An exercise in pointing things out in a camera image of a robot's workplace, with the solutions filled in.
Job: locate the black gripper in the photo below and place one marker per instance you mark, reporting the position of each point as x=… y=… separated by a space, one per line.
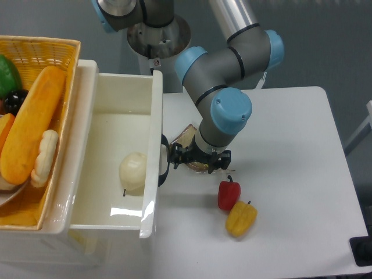
x=192 y=153

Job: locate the white top drawer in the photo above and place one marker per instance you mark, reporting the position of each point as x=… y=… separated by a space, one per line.
x=127 y=117

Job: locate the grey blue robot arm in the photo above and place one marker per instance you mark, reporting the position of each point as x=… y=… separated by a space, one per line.
x=209 y=77

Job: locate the white drawer cabinet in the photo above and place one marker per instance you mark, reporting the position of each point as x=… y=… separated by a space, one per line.
x=57 y=241

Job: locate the brown bread slice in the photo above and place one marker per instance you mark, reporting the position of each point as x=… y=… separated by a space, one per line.
x=192 y=136

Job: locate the red bell pepper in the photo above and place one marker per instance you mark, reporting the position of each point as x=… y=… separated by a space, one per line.
x=228 y=194

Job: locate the yellow bell pepper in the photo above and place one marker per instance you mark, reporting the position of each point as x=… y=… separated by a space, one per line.
x=241 y=218

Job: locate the cream croissant pastry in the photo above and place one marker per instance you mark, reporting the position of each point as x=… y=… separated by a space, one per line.
x=44 y=160

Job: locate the orange baguette bread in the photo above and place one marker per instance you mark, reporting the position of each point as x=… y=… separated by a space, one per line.
x=21 y=146

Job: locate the black device at table edge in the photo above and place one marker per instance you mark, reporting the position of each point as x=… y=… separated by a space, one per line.
x=361 y=249

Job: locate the white plate in basket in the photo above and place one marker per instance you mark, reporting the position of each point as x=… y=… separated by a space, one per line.
x=10 y=191

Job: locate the yellow wicker basket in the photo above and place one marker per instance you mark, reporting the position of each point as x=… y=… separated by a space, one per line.
x=30 y=55

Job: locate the black toy fruit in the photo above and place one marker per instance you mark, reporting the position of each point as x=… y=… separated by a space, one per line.
x=14 y=100

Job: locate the orange toy food piece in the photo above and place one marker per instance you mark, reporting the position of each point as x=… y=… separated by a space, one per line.
x=6 y=123

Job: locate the green toy vegetable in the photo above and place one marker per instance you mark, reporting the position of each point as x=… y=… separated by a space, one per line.
x=10 y=77

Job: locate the white frame at right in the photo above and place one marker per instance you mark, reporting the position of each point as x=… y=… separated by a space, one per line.
x=362 y=131

